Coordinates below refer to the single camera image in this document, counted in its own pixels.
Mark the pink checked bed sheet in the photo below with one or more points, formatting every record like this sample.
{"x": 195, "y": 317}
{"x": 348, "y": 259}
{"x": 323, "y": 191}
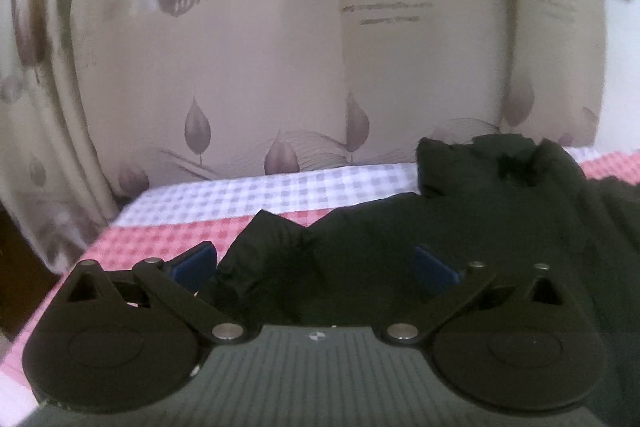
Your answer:
{"x": 210, "y": 202}

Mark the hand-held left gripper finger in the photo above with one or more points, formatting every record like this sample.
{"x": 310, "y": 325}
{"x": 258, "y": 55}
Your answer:
{"x": 434, "y": 266}

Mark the beige leaf print curtain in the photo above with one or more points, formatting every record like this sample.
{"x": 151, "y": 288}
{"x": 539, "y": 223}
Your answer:
{"x": 240, "y": 67}

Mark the black hooded jacket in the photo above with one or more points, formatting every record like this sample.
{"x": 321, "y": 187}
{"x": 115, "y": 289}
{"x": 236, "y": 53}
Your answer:
{"x": 475, "y": 227}

